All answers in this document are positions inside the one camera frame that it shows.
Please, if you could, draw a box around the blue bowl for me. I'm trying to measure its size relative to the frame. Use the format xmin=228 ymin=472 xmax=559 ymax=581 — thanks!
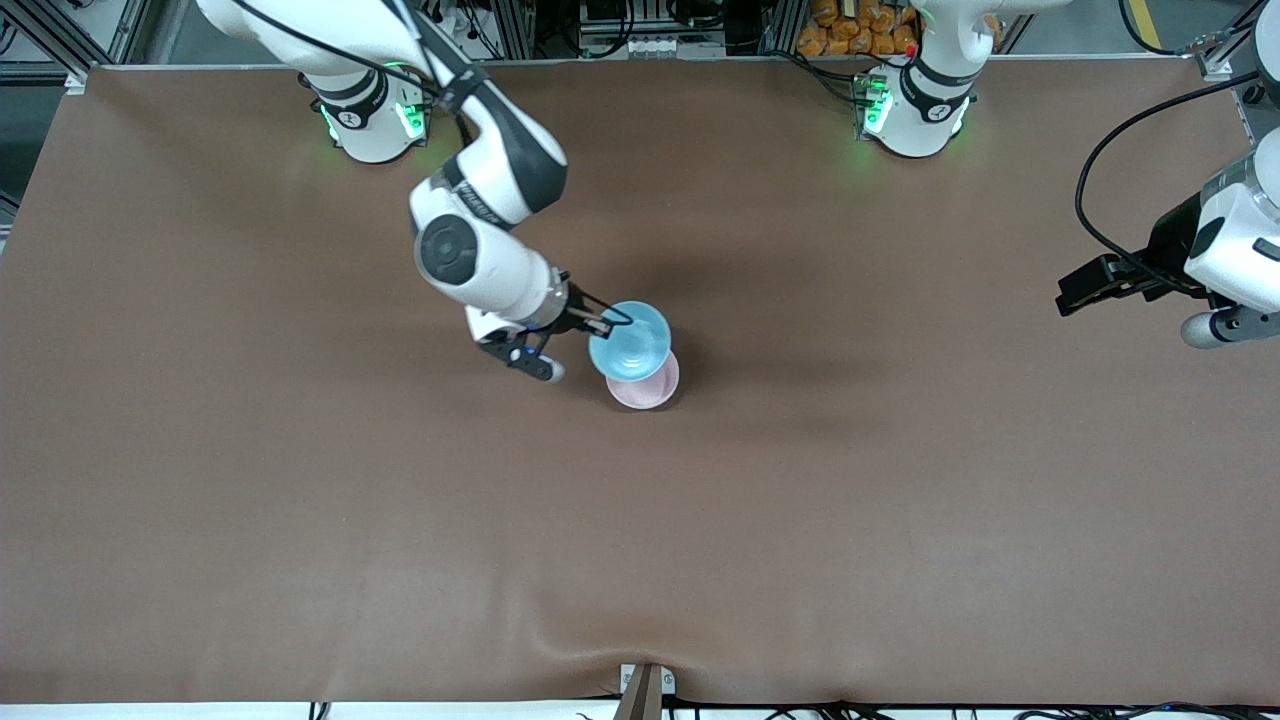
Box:
xmin=588 ymin=301 xmax=673 ymax=382

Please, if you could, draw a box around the pink bowl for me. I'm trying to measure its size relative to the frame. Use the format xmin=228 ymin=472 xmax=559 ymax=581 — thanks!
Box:
xmin=606 ymin=350 xmax=682 ymax=411

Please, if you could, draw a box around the brown table cloth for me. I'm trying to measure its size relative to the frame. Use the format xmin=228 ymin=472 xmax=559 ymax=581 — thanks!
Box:
xmin=0 ymin=58 xmax=1280 ymax=707

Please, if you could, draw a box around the white socket bar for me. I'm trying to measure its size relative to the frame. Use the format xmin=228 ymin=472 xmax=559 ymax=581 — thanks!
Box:
xmin=590 ymin=34 xmax=728 ymax=60

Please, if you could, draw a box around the orange snack bag pile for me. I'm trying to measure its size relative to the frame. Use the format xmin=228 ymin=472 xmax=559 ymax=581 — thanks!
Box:
xmin=797 ymin=0 xmax=923 ymax=58

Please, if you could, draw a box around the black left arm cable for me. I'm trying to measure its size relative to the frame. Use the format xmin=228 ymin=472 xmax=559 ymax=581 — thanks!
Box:
xmin=1074 ymin=68 xmax=1263 ymax=296

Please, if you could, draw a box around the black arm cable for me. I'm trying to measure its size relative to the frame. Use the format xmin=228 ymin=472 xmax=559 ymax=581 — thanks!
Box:
xmin=228 ymin=0 xmax=476 ymax=146
xmin=1074 ymin=68 xmax=1263 ymax=296

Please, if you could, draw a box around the aluminium frame profile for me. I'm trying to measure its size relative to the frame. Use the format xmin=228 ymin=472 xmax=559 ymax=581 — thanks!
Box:
xmin=494 ymin=0 xmax=538 ymax=60
xmin=0 ymin=0 xmax=153 ymax=87
xmin=763 ymin=0 xmax=807 ymax=57
xmin=1195 ymin=0 xmax=1280 ymax=83

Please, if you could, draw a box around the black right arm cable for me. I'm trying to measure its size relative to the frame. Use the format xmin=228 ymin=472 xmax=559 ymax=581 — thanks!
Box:
xmin=228 ymin=0 xmax=476 ymax=146

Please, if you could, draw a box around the grey metal clamp bracket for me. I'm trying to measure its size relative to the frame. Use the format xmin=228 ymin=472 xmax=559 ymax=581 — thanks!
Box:
xmin=618 ymin=663 xmax=677 ymax=697

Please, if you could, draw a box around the brown post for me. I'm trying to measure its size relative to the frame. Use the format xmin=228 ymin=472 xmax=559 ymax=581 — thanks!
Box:
xmin=612 ymin=665 xmax=663 ymax=720

